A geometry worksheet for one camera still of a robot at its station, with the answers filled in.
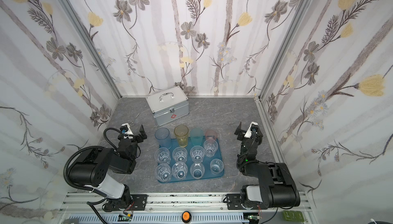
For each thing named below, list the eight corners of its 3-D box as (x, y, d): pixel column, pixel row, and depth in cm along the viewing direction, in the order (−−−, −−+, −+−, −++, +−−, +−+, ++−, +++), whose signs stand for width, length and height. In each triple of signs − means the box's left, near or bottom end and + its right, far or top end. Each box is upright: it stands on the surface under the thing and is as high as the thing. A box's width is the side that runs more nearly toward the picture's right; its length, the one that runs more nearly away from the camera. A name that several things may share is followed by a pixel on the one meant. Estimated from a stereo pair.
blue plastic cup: (158, 149, 94) (153, 138, 83) (160, 139, 99) (156, 127, 88) (171, 149, 94) (168, 138, 83) (172, 139, 99) (170, 127, 88)
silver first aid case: (159, 129, 103) (154, 113, 90) (152, 113, 112) (145, 96, 99) (190, 116, 111) (189, 99, 97) (180, 101, 120) (178, 84, 106)
